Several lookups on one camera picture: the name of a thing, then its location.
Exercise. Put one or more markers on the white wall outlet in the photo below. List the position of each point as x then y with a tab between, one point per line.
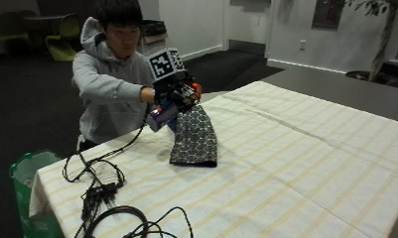
301	45

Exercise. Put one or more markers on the indoor tree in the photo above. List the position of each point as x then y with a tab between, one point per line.
384	36

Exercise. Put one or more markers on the green bag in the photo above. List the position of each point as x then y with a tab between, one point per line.
25	185

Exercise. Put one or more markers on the dark round table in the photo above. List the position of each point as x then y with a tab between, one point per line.
41	20

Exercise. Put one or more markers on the white cube with black markers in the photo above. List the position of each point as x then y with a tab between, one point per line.
164	63

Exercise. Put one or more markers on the green chair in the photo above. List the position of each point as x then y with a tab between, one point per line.
64	43
13	36

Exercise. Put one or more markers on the the person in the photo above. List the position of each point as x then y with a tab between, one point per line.
107	112

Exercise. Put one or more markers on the striped cream tablecloth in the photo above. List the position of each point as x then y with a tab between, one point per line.
272	158

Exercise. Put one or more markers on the dark wall panel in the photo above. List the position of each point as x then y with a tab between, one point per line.
328	14

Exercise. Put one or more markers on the dark floor mat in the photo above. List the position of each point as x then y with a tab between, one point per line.
233	71

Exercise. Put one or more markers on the dark patterned cloth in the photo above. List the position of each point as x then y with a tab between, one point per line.
195	139

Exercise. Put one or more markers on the cardboard box with dark liner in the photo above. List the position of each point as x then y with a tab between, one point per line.
153	34

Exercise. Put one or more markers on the dark tree planter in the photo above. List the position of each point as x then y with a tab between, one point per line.
383	79

